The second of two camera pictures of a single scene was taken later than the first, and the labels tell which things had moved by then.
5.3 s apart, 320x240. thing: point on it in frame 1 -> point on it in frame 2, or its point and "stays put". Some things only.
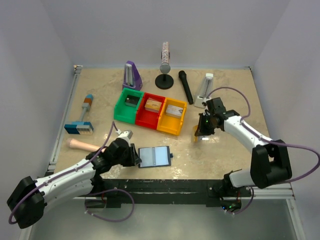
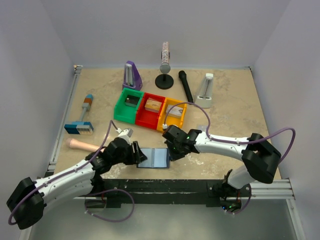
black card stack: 132,100 stays put
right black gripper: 201,130 -> 174,156
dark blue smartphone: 154,156 stays put
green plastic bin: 124,112 stays put
